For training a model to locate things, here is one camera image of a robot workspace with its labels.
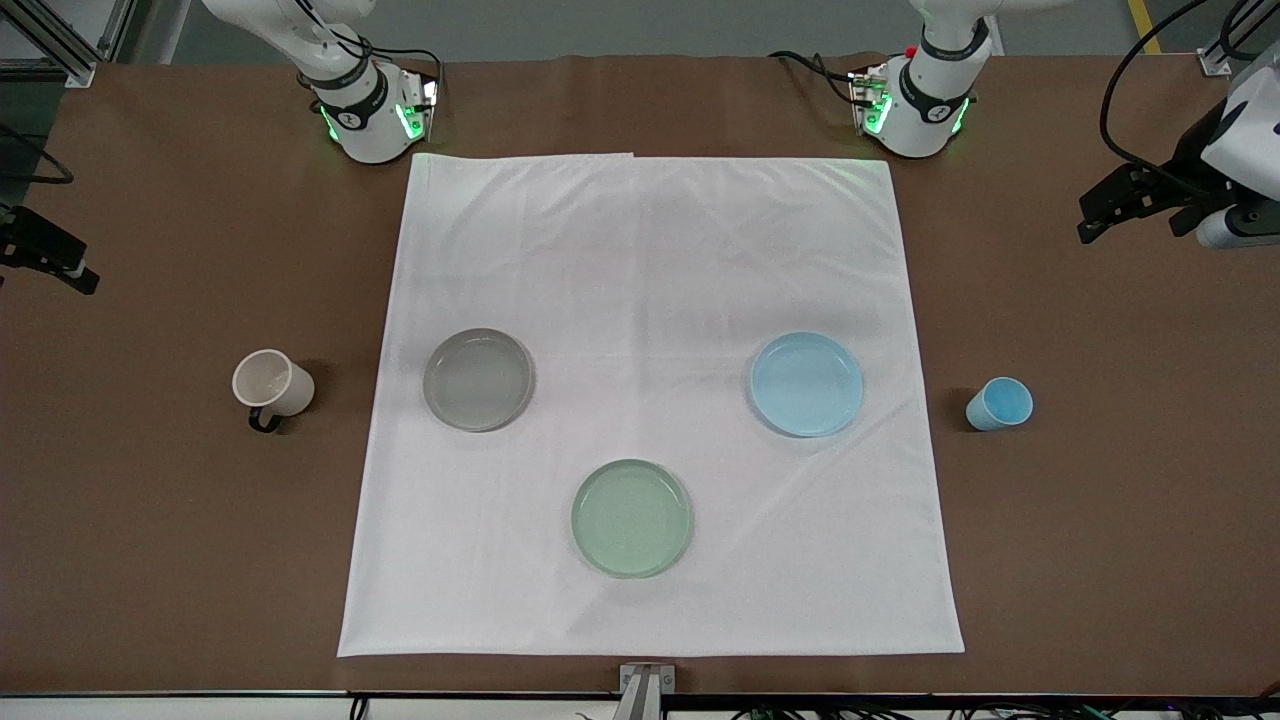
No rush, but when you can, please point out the white mug with black handle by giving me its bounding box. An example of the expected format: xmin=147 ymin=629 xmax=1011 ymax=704
xmin=231 ymin=348 xmax=316 ymax=434

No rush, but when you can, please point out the blue cup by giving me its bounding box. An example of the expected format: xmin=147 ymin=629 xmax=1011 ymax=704
xmin=965 ymin=376 xmax=1035 ymax=433

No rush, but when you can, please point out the blue glass plate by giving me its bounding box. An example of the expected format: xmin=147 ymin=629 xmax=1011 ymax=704
xmin=749 ymin=331 xmax=865 ymax=439

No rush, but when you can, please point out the gray glass plate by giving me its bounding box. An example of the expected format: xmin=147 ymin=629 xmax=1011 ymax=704
xmin=422 ymin=327 xmax=535 ymax=434

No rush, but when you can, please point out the green glass plate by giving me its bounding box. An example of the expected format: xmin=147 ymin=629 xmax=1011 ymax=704
xmin=570 ymin=458 xmax=695 ymax=580

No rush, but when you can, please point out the brown table cover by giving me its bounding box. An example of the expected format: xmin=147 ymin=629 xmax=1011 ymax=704
xmin=0 ymin=52 xmax=1280 ymax=697

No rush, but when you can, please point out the white square cloth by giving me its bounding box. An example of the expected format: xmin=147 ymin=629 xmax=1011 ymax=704
xmin=337 ymin=152 xmax=966 ymax=659

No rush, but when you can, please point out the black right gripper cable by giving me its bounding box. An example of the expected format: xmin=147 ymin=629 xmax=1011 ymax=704
xmin=0 ymin=120 xmax=77 ymax=187

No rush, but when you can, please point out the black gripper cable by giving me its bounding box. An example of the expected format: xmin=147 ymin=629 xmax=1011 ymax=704
xmin=0 ymin=120 xmax=77 ymax=187
xmin=1098 ymin=0 xmax=1219 ymax=173

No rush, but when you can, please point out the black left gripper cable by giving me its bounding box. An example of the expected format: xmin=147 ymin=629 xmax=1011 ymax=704
xmin=1098 ymin=0 xmax=1219 ymax=173

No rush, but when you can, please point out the aluminium frame profile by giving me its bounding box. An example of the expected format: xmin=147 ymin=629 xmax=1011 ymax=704
xmin=1194 ymin=0 xmax=1280 ymax=78
xmin=0 ymin=0 xmax=138 ymax=89

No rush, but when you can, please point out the black left arm base cable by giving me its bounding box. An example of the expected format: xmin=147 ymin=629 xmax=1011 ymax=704
xmin=767 ymin=49 xmax=873 ymax=108

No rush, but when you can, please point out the black arm base cable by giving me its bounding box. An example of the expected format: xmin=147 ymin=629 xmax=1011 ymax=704
xmin=767 ymin=49 xmax=873 ymax=108
xmin=300 ymin=0 xmax=446 ymax=113

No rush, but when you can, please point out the black right arm base cable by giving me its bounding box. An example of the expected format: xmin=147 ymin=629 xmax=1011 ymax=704
xmin=300 ymin=0 xmax=446 ymax=113

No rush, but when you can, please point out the grey metal table bracket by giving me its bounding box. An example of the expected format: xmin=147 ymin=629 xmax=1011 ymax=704
xmin=617 ymin=662 xmax=678 ymax=720

